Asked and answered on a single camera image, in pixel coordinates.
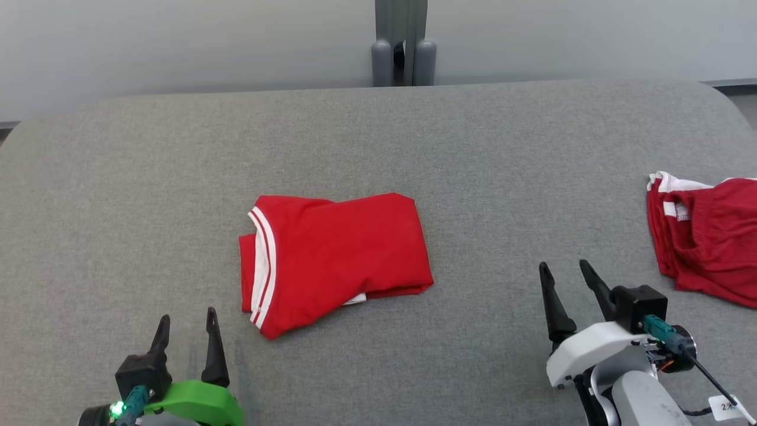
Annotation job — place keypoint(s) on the red garment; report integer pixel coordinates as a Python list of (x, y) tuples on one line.
[(715, 242)]

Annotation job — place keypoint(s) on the teal right camera connector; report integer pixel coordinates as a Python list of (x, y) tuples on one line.
[(662, 332)]

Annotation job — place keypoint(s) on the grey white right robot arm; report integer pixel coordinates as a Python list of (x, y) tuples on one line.
[(641, 396)]

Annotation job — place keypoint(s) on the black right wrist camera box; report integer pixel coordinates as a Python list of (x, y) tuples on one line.
[(641, 305)]

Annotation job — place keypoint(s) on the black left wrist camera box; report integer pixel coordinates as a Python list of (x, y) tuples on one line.
[(142, 373)]

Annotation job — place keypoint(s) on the red shirt with white trim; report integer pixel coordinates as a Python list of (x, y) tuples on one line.
[(343, 254)]

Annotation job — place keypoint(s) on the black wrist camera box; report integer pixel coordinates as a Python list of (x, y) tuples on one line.
[(641, 305), (142, 373)]

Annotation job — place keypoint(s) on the teal left camera connector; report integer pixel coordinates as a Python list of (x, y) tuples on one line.
[(131, 405)]

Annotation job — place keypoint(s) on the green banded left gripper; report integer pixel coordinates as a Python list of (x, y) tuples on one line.
[(201, 405)]

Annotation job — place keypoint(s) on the teal camera connector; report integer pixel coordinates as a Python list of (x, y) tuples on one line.
[(131, 405), (662, 332)]

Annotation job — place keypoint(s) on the grey metal stand base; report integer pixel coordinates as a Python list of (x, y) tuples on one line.
[(405, 35)]

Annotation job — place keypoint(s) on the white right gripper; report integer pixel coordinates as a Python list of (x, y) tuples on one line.
[(585, 349)]

